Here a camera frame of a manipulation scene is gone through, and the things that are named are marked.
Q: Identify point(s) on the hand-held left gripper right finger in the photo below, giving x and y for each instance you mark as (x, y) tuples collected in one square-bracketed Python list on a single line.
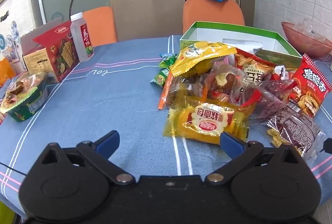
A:
[(230, 143)]

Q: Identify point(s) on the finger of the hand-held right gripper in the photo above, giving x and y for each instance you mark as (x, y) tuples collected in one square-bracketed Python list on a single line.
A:
[(327, 146)]

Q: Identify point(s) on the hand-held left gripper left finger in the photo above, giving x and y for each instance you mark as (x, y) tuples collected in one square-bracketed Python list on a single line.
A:
[(109, 141)]

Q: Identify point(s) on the yellow bread packet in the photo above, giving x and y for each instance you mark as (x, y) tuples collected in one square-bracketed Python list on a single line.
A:
[(207, 120)]

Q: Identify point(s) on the dark purple snack packet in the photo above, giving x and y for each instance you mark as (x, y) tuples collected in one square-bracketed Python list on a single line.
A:
[(295, 130)]

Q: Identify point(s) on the dark red snack packet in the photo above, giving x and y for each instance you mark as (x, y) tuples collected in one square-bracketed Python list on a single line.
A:
[(272, 104)]

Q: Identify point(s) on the clear packet of brown snack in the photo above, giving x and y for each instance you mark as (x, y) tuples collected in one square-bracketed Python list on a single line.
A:
[(223, 81)]

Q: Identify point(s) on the red cartoon snack bag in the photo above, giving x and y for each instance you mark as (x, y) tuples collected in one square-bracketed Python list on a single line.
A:
[(311, 78)]

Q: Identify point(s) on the orange-edged clear nut packet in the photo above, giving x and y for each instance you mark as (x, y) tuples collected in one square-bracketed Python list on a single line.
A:
[(176, 94)]

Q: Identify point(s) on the red white snack packet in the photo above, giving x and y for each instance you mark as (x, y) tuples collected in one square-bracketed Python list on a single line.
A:
[(254, 68)]

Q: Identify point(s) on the green snack packet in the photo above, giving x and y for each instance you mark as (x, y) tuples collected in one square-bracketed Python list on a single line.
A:
[(160, 77)]

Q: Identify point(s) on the small red white candy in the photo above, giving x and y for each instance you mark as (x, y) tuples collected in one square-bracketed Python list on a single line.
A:
[(281, 72)]

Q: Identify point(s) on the yellow snack bag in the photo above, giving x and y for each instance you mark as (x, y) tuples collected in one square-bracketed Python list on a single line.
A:
[(199, 56)]

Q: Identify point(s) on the small green candy packet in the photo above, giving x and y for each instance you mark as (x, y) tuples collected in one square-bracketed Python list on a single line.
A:
[(168, 60)]

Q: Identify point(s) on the green cardboard box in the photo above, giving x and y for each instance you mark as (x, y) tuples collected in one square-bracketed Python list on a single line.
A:
[(228, 31)]

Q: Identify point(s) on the blue striped tablecloth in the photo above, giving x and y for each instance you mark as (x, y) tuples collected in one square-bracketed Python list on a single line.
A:
[(103, 104)]

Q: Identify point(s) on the instant noodle bowl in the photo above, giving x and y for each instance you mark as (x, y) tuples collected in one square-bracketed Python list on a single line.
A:
[(23, 99)]

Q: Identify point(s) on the red cracker box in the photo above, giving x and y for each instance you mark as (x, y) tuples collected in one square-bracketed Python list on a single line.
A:
[(59, 52)]

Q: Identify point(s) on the white juice bottle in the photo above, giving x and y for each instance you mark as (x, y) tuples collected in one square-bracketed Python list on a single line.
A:
[(83, 39)]

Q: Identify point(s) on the pink plastic bowl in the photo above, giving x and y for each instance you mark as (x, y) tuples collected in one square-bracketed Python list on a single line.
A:
[(298, 42)]

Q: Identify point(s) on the orange chair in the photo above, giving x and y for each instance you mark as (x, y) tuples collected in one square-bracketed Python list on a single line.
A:
[(212, 13), (101, 26)]

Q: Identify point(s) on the clear plastic bags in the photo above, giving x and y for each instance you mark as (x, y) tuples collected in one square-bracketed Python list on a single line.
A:
[(311, 29)]

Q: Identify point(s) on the orange packet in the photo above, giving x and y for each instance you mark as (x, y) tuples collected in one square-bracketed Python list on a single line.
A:
[(5, 72)]

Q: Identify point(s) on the blue white wall stickers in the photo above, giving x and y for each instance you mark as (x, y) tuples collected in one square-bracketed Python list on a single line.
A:
[(13, 29)]

